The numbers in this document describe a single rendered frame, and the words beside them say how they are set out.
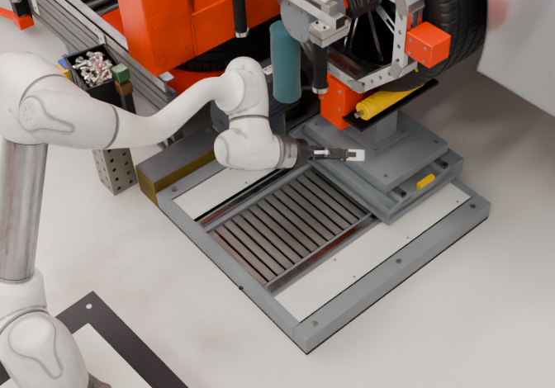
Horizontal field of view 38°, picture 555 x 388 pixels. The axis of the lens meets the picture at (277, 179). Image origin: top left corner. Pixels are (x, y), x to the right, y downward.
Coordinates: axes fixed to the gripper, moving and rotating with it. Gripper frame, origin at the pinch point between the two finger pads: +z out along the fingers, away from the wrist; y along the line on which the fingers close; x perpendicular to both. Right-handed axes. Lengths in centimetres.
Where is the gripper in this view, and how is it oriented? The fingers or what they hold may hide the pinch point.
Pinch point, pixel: (353, 154)
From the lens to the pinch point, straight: 224.9
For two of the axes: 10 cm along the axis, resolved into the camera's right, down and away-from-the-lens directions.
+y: 5.2, -0.1, -8.6
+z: 8.6, 0.2, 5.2
